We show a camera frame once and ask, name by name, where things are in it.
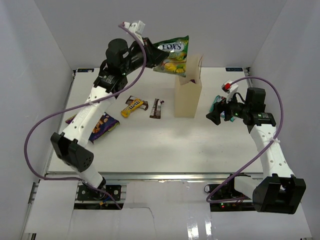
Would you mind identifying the green Fox's candy bag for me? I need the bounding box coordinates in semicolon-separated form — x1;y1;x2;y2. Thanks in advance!
153;35;189;77

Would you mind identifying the brown Hershey's chocolate bar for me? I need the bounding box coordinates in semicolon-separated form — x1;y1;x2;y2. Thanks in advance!
149;98;165;119

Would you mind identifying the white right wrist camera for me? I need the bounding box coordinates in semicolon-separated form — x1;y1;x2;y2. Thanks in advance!
221;80;239;103

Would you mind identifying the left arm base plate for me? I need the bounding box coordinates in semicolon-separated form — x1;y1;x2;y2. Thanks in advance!
75;184;122;204

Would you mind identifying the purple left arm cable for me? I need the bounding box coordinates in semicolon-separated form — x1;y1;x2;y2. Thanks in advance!
24;22;147;210

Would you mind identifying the left blue table label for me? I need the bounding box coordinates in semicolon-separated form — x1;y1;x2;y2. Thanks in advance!
76;68;95;73

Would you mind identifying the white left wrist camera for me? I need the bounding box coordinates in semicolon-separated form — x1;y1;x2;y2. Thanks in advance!
121;20;146;36

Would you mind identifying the blue table label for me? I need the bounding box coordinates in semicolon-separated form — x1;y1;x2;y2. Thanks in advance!
76;68;95;73
225;67;244;72

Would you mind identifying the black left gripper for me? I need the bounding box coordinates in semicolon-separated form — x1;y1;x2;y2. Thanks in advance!
121;38;170;76

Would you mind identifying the yellow M&M's packet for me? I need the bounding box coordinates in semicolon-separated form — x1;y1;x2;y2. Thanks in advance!
121;98;144;118

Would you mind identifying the right blue table label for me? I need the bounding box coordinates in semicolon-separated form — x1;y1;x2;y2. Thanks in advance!
225;67;244;72

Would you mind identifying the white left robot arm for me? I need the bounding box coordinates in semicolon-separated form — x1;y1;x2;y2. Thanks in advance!
50;37;169;200

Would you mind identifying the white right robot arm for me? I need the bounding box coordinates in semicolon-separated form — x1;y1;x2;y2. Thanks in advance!
206;87;306;215

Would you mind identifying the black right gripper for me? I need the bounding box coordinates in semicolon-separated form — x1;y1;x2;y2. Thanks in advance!
206;90;250;126

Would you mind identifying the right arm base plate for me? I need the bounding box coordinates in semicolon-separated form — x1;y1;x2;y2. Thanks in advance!
209;178;255;213

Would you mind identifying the teal Fox's candy bag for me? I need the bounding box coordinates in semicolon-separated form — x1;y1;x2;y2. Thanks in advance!
209;95;226;119

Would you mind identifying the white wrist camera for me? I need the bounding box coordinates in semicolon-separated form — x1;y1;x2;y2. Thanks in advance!
221;80;239;103
121;20;146;36

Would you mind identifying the brown chocolate bar wrapper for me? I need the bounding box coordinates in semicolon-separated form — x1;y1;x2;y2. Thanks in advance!
125;95;149;111

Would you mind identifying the beige paper bag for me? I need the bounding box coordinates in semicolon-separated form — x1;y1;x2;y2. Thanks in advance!
174;54;203;118

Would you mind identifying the dark purple nut snack bag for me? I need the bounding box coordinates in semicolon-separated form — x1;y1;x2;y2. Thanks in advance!
65;112;120;145

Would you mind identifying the aluminium front rail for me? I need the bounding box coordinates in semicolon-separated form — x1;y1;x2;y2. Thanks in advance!
44;172;266;183

